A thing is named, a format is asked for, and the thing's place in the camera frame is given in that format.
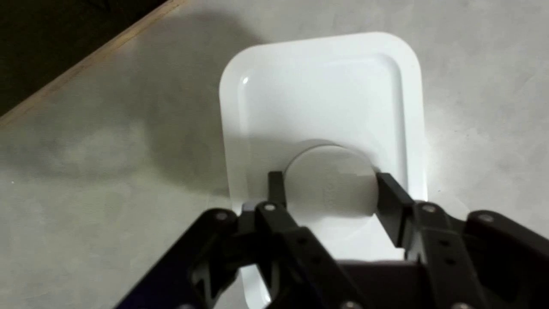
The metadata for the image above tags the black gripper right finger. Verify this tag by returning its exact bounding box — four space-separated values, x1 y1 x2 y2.
375 173 549 309

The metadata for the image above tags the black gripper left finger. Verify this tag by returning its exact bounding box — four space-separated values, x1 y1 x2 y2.
115 171 372 309

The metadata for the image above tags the white container lid with button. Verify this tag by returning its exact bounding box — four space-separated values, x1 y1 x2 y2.
218 31 429 309

